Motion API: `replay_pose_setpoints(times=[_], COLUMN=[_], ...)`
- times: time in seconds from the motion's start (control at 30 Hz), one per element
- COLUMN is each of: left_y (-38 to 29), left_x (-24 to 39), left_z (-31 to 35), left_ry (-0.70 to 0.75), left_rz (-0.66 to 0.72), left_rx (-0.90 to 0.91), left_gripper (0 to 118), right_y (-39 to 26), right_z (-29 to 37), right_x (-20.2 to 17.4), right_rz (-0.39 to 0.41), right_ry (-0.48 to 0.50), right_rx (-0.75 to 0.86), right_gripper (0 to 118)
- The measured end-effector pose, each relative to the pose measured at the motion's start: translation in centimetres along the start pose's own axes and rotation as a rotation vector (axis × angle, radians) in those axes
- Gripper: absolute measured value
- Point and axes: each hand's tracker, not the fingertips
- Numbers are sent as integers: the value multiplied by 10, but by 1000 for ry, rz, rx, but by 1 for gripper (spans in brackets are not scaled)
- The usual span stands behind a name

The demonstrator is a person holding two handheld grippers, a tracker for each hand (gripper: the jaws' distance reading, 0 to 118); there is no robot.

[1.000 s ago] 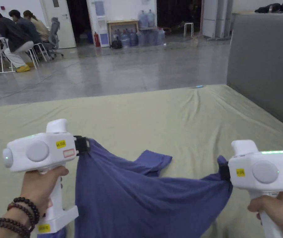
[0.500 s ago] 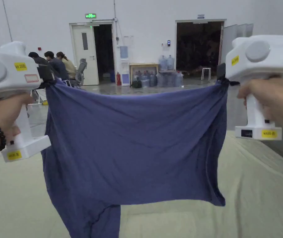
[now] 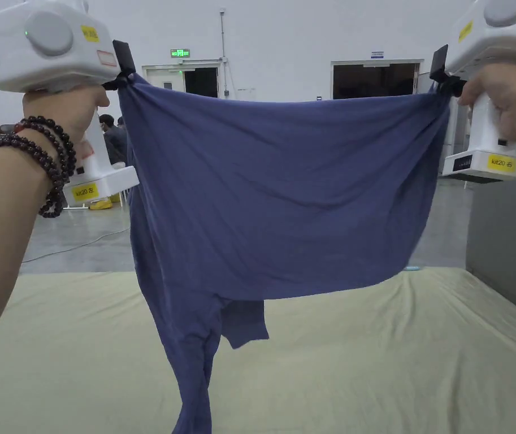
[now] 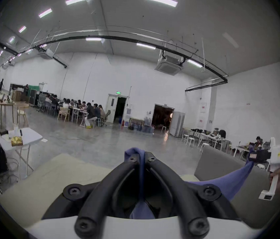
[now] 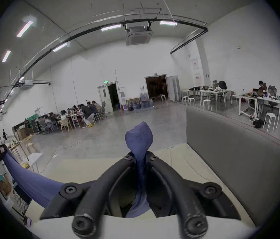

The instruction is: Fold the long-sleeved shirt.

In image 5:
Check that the smartphone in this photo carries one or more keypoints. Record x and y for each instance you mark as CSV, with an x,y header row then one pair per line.
x,y
27,221

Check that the group of people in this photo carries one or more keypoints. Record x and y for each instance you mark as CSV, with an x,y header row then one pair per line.
x,y
85,111

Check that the black bag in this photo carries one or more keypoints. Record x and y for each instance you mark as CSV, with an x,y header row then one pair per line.
x,y
258,123

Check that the small white table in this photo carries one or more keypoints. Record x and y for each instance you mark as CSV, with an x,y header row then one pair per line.
x,y
34,157

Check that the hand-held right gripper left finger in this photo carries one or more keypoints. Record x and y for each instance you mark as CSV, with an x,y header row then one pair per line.
x,y
97,195

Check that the grey padded headboard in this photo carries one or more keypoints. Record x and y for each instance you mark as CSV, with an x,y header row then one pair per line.
x,y
229,146

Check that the grey office chair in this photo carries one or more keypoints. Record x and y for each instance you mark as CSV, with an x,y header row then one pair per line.
x,y
272,91

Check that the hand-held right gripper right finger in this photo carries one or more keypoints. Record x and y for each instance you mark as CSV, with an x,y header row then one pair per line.
x,y
179,195

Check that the white round stool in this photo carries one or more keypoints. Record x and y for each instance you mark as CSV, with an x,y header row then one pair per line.
x,y
206,104
191,101
185,99
270,121
163,97

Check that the cluster of water bottles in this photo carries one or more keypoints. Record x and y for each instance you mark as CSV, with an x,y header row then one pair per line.
x,y
142,101

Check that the long white table with clutter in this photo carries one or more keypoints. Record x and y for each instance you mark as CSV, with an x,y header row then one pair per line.
x,y
210,90

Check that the dark blue shirt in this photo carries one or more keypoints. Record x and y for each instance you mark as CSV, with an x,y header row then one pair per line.
x,y
30,183

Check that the bed with beige sheet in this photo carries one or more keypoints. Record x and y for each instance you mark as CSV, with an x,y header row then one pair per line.
x,y
179,158

